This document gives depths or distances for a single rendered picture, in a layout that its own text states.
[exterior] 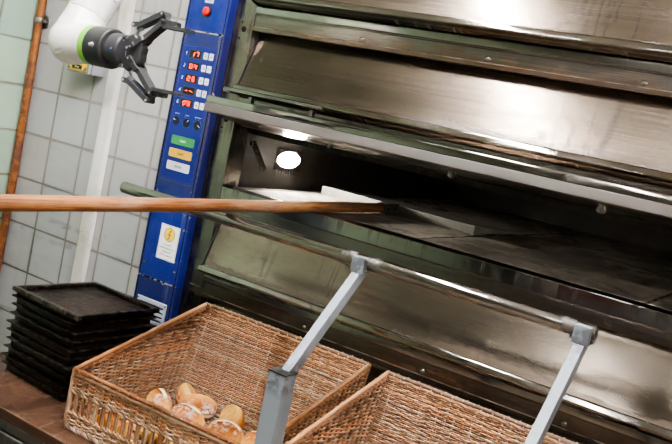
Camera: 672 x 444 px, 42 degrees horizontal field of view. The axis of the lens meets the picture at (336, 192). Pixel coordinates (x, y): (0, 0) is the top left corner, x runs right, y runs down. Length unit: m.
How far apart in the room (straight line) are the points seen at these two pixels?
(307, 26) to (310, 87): 0.17
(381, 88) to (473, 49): 0.26
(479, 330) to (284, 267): 0.58
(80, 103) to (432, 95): 1.25
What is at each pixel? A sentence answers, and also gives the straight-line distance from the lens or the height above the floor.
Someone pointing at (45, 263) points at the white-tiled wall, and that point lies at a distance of 3.05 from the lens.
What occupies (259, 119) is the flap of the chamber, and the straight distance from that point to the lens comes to 2.27.
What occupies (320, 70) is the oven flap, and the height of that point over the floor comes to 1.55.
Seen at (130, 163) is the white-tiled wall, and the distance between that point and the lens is 2.77.
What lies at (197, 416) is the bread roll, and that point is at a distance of 2.31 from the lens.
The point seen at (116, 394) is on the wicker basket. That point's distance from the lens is 2.13.
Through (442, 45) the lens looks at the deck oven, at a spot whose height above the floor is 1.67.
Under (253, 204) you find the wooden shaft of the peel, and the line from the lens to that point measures 2.09.
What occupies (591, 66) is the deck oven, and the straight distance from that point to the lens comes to 2.06.
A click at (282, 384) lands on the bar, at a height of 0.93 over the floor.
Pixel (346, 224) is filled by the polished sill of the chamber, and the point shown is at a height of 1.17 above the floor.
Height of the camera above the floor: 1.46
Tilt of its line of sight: 5 degrees down
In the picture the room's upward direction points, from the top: 12 degrees clockwise
